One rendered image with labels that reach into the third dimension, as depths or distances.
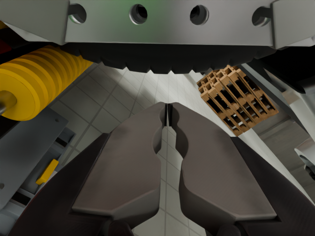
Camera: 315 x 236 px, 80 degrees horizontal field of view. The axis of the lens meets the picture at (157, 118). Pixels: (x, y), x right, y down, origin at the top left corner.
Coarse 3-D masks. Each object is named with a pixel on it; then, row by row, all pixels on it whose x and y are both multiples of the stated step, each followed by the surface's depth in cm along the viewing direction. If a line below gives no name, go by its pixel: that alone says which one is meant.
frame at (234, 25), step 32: (0, 0) 13; (32, 0) 13; (64, 0) 13; (96, 0) 13; (128, 0) 13; (160, 0) 13; (192, 0) 13; (224, 0) 13; (256, 0) 13; (288, 0) 13; (32, 32) 14; (64, 32) 14; (96, 32) 14; (128, 32) 14; (160, 32) 14; (192, 32) 14; (224, 32) 14; (256, 32) 14; (288, 32) 14
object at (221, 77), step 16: (208, 80) 440; (224, 80) 384; (240, 80) 404; (208, 96) 401; (224, 96) 406; (240, 96) 405; (256, 96) 394; (224, 112) 417; (256, 112) 412; (272, 112) 412; (240, 128) 437
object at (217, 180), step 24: (192, 120) 10; (192, 144) 8; (216, 144) 8; (192, 168) 7; (216, 168) 7; (240, 168) 7; (192, 192) 6; (216, 192) 6; (240, 192) 6; (192, 216) 7; (216, 216) 6; (240, 216) 6; (264, 216) 6
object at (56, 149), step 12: (72, 132) 67; (60, 144) 59; (48, 156) 58; (60, 156) 58; (36, 168) 53; (48, 168) 52; (24, 180) 49; (36, 180) 51; (24, 192) 46; (36, 192) 47; (12, 204) 42; (24, 204) 43; (0, 216) 41; (12, 216) 42; (0, 228) 40
